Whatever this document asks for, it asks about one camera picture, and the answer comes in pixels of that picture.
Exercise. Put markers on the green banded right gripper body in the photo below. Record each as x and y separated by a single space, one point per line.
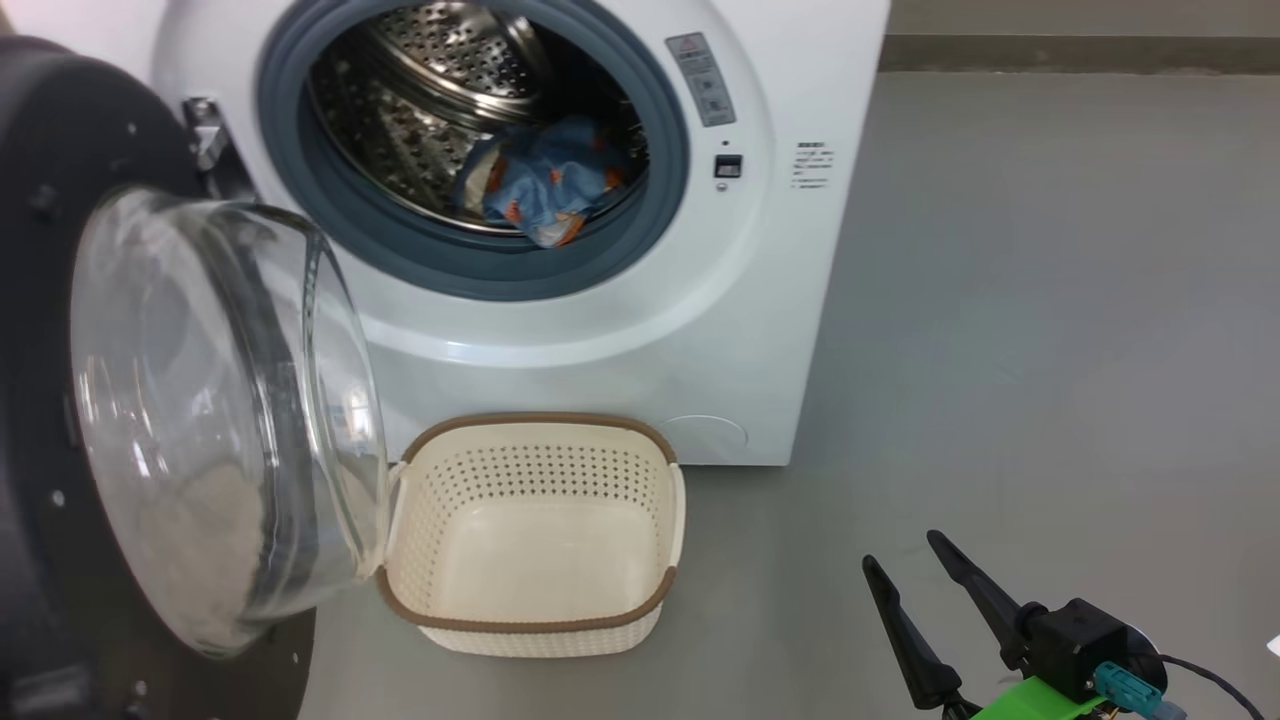
1040 700

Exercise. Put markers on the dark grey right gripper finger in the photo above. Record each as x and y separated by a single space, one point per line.
985 600
910 650

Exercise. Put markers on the round glass washing machine door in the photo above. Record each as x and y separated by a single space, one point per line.
200 420

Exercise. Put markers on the grey warning sticker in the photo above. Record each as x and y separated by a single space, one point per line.
702 80

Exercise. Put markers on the perforated steel drum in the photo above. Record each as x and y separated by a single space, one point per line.
400 120

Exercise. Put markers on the black door latch socket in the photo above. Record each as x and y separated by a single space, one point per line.
728 166

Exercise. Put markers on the round white filter cover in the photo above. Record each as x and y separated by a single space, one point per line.
705 438

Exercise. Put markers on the metal door hinge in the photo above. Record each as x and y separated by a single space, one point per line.
207 130

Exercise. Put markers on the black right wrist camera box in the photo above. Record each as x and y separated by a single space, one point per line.
1085 640

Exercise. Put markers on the white front-load washing machine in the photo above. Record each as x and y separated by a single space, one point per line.
650 350

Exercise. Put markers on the grey rubber door gasket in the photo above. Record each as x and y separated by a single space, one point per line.
290 180

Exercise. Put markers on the cream perforated laundry basket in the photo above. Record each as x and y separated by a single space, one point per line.
530 540

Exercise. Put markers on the blue garment with cream lining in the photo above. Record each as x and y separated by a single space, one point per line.
540 205

